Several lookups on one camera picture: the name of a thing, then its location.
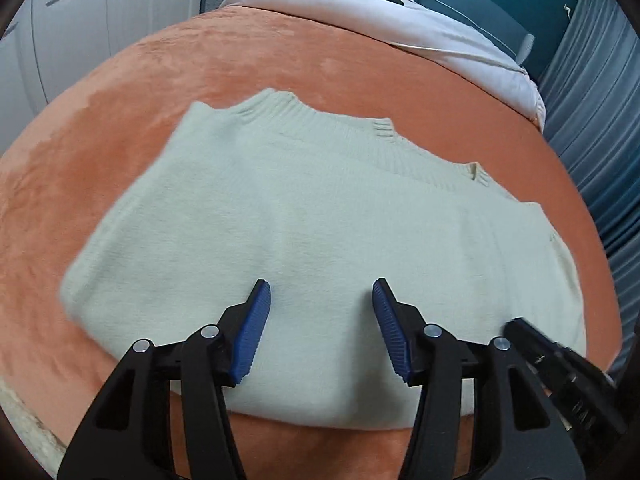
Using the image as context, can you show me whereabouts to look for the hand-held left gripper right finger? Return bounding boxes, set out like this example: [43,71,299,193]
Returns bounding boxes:
[372,277,586,480]

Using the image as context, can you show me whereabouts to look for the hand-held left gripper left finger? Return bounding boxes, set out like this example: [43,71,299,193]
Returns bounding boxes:
[56,279,272,480]

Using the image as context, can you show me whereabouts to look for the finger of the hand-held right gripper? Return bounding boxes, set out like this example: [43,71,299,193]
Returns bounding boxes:
[501,317,568,393]

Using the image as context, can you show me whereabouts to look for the cream knit sweater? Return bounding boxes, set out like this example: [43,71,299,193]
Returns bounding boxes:
[59,88,587,432]

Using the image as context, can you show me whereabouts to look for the orange fleece blanket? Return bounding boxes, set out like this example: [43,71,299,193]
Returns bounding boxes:
[0,5,623,480]

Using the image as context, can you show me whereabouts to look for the grey-blue curtain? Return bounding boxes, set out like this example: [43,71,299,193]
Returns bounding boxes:
[537,0,640,376]

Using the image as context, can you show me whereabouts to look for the beige bed sheet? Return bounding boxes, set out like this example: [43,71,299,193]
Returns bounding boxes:
[0,374,69,476]

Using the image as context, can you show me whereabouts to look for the white duvet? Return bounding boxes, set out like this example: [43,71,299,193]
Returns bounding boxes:
[220,0,547,132]

